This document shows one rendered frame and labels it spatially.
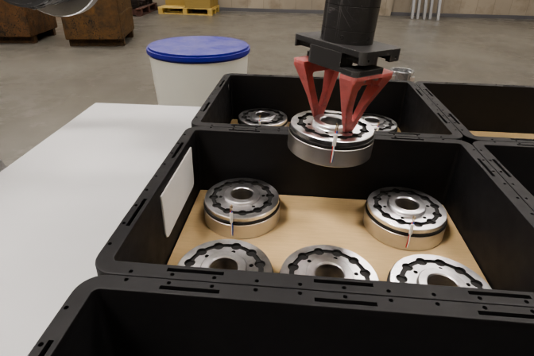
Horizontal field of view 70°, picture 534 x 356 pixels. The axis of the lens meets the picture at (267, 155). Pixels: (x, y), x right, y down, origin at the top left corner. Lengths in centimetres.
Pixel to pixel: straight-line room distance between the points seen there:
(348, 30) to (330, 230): 26
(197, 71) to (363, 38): 168
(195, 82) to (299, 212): 160
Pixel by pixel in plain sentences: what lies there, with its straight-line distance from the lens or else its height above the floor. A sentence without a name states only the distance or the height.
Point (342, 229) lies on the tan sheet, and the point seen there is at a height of 83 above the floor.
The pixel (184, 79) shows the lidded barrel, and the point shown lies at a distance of 209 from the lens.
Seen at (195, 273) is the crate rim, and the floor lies 93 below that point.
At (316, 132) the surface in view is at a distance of 44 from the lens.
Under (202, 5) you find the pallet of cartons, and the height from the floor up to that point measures 22.
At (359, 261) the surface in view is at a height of 86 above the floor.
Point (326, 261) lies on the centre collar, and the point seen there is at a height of 87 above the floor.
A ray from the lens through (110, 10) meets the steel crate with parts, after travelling 603.
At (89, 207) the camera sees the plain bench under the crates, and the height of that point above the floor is 70.
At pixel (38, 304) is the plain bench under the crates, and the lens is 68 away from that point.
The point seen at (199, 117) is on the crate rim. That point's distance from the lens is 61.
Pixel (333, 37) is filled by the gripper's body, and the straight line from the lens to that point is 42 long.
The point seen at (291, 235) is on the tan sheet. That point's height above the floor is 83.
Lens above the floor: 115
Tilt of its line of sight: 27 degrees down
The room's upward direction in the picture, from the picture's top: 1 degrees clockwise
